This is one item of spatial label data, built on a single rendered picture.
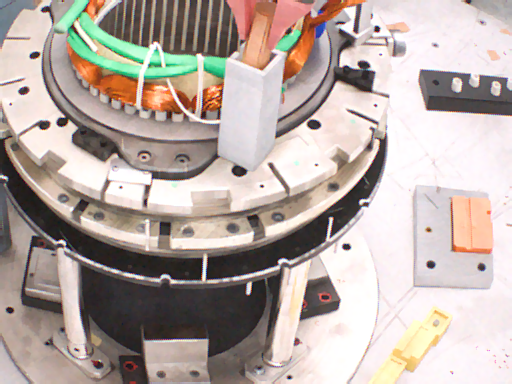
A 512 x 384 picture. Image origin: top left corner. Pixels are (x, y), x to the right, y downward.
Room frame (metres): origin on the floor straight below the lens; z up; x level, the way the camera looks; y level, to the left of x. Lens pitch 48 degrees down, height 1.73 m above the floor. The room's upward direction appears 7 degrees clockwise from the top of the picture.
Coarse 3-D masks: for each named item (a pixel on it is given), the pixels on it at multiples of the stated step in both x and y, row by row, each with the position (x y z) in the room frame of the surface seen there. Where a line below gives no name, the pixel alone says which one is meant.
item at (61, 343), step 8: (56, 328) 0.62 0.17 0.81; (56, 336) 0.61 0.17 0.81; (56, 344) 0.61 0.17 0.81; (64, 344) 0.61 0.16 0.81; (64, 352) 0.60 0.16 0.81; (96, 352) 0.61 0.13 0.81; (72, 360) 0.59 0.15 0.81; (80, 360) 0.59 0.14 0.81; (88, 360) 0.59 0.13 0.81; (96, 360) 0.60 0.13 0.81; (104, 360) 0.60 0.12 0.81; (80, 368) 0.59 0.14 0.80; (88, 368) 0.58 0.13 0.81; (104, 368) 0.59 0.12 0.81; (96, 376) 0.58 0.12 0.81
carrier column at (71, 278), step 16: (64, 256) 0.59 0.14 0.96; (64, 272) 0.59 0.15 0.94; (80, 272) 0.60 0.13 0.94; (64, 288) 0.59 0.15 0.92; (80, 288) 0.60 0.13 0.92; (64, 304) 0.60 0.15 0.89; (80, 304) 0.60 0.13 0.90; (64, 320) 0.60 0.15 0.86; (80, 320) 0.60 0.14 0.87; (80, 336) 0.59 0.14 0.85; (80, 352) 0.59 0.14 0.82
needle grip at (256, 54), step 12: (264, 0) 0.61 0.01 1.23; (264, 12) 0.60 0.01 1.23; (252, 24) 0.60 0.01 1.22; (264, 24) 0.60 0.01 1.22; (252, 36) 0.60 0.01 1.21; (264, 36) 0.60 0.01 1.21; (252, 48) 0.60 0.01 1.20; (264, 48) 0.60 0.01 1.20; (252, 60) 0.60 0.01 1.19; (264, 60) 0.60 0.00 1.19
